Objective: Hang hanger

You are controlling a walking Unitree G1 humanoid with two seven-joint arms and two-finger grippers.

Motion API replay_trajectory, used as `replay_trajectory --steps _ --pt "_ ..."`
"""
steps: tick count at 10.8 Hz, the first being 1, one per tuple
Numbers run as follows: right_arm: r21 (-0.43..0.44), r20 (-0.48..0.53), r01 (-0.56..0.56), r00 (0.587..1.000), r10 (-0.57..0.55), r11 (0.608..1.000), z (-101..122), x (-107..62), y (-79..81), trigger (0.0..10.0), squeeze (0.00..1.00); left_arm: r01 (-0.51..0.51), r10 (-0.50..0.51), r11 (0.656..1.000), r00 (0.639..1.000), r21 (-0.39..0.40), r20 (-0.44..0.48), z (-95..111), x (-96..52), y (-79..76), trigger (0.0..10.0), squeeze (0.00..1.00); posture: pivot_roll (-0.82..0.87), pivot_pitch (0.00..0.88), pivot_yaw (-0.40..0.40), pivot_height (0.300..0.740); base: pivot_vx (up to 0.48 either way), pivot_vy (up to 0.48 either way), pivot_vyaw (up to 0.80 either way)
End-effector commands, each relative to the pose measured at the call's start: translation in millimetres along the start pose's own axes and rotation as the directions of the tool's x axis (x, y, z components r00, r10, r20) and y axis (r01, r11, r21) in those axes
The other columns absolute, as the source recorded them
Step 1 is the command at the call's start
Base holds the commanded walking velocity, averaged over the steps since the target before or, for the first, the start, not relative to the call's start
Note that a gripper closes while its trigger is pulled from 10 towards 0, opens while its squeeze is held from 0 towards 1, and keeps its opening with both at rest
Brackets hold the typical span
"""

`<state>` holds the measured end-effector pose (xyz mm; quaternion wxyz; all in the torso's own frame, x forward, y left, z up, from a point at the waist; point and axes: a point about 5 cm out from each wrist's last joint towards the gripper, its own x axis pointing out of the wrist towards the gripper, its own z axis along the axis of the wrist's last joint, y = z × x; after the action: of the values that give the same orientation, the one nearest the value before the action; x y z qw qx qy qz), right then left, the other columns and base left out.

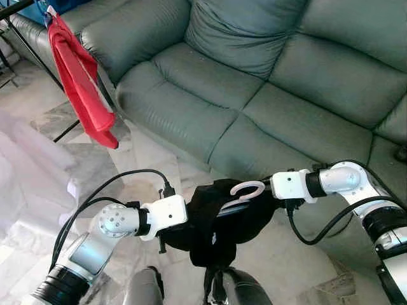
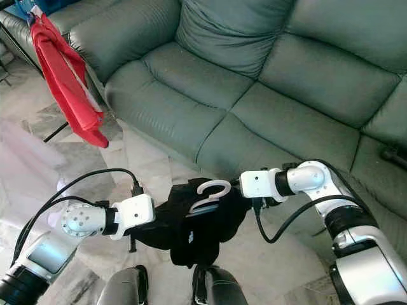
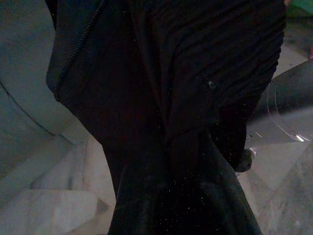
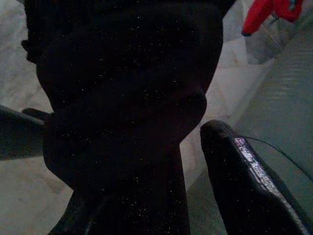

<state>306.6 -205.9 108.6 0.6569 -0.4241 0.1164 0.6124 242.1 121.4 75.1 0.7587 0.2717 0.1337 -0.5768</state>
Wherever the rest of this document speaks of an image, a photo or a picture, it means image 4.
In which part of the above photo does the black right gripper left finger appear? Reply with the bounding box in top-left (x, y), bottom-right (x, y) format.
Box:
top-left (47, 192), bottom-right (98, 235)

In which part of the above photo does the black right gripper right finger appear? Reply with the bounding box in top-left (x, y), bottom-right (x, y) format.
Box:
top-left (200, 119), bottom-right (310, 235)

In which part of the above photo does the red garment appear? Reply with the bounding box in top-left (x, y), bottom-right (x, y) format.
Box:
top-left (241, 0), bottom-right (304, 37)

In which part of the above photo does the black garment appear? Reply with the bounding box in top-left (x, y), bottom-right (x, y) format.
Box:
top-left (21, 0), bottom-right (224, 235)

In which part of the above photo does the green leather sofa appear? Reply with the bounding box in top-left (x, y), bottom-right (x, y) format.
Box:
top-left (185, 14), bottom-right (313, 235)

